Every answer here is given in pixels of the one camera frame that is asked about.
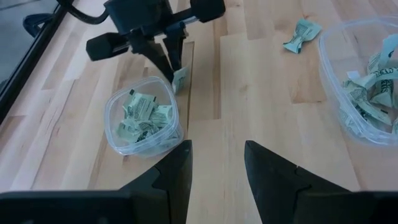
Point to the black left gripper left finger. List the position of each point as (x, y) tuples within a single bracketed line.
[(174, 186)]

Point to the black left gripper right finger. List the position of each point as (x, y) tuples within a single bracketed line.
[(270, 186)]

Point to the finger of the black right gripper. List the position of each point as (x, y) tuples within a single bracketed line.
[(177, 43), (154, 53)]

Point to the pale green sweetener packet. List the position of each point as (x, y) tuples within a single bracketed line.
[(140, 105), (126, 130), (146, 129), (306, 29), (180, 79), (163, 115), (382, 93), (388, 49), (395, 126)]

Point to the bills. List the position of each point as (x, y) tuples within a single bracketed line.
[(360, 99)]

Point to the banknotes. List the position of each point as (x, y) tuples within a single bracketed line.
[(373, 77)]

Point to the small clear plastic container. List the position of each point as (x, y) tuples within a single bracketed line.
[(112, 130)]

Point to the dark blue rounded object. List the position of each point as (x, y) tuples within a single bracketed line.
[(34, 23)]

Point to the large clear plastic container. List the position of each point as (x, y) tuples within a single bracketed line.
[(332, 62)]

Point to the black table edge frame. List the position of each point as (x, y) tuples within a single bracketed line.
[(31, 59)]

